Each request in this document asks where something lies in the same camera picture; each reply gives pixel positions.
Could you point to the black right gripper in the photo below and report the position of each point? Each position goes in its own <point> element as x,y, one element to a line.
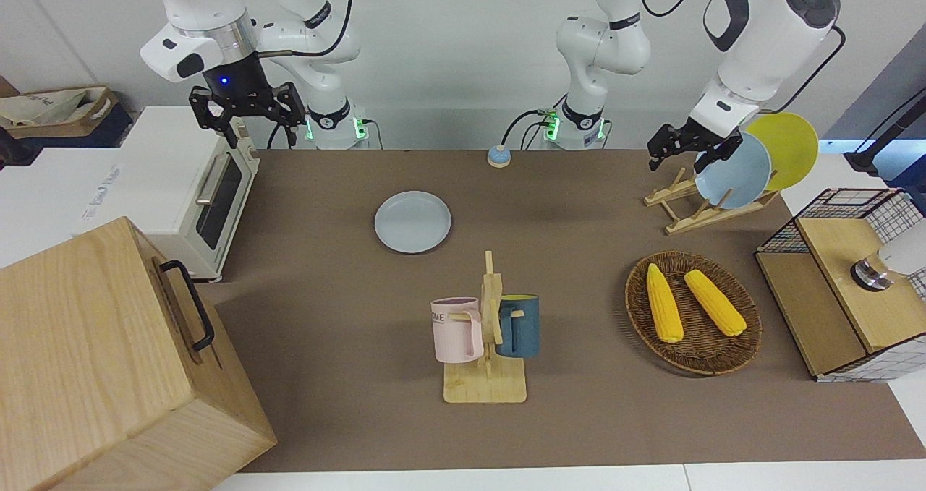
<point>239,97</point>

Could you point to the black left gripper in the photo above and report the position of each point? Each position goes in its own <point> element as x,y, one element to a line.
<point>698,138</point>

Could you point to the gray plate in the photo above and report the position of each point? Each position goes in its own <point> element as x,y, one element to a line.
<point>412,222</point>

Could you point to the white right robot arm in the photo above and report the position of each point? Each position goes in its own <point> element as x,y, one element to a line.
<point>195,14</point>

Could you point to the light blue plate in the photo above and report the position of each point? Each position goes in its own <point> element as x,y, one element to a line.
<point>741,180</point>

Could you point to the yellow plate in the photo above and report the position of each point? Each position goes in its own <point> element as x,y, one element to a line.
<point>792,147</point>

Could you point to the wooden dish rack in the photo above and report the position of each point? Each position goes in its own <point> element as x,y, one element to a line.
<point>684,216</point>

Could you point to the cream toaster oven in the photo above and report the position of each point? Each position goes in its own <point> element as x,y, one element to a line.
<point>166,180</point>

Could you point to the dark blue container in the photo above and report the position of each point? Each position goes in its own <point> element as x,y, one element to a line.
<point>116,133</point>

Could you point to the yellow corn cob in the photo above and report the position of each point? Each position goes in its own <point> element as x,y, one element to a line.
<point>716,303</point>
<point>665,306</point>

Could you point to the cardboard box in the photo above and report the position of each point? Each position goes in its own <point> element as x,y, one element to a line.
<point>101,111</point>

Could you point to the wooden rack lid board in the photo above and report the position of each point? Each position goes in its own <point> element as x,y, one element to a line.
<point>846,252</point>

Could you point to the blue service bell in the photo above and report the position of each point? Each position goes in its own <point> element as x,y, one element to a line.
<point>498,157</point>

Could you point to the brown wicker basket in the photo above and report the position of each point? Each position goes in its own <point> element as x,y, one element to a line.
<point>694,357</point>

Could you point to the white plastic bag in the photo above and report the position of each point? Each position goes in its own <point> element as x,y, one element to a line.
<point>43,106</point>

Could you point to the brown table mat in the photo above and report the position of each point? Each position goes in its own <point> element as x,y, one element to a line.
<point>347,346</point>

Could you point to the dark blue mug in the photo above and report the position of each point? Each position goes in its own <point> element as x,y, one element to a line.
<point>522,328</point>

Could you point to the white cylinder with glass base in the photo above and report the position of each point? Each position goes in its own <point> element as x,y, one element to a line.
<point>904,256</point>

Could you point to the pink mug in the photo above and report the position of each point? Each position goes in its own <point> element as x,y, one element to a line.
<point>454,332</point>

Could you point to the wooden box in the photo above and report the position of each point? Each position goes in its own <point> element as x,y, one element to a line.
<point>94,368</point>

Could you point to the small wooden board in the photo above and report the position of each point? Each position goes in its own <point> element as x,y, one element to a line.
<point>485,386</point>

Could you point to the black camera stand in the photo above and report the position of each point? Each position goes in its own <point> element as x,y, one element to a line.
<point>861,162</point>

